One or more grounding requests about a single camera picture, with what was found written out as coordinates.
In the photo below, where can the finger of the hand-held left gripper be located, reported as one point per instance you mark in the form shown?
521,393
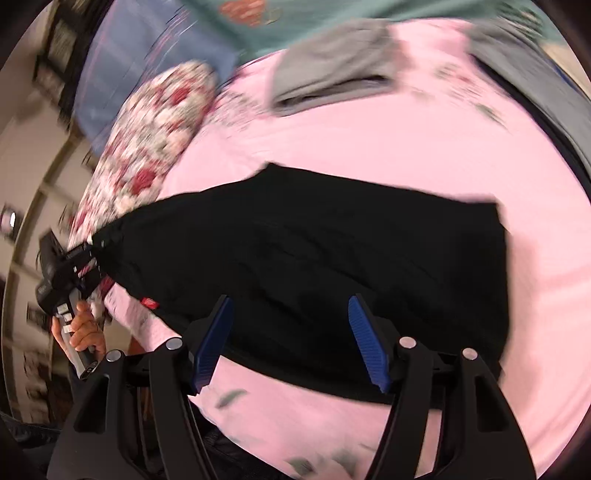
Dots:
90,267

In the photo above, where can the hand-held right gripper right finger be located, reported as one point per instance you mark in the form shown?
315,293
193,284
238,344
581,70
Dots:
367,341

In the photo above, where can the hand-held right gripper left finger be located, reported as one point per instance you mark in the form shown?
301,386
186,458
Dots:
212,341

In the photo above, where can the black pants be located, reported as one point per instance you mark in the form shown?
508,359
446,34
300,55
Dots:
300,258

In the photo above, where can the folded grey pants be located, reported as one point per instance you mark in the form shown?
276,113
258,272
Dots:
332,64

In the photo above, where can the grey-blue pants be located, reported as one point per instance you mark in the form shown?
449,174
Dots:
531,74

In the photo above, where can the person's left hand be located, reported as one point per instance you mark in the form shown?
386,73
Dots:
85,330

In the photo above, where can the floral red white pillow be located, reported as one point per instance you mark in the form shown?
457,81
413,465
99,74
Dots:
152,134

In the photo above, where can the pink floral bed sheet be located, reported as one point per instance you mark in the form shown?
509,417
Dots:
415,147

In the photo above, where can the blue plaid pillow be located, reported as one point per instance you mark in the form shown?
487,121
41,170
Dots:
138,55

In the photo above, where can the teal heart-print pillow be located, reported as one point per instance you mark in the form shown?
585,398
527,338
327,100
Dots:
295,18

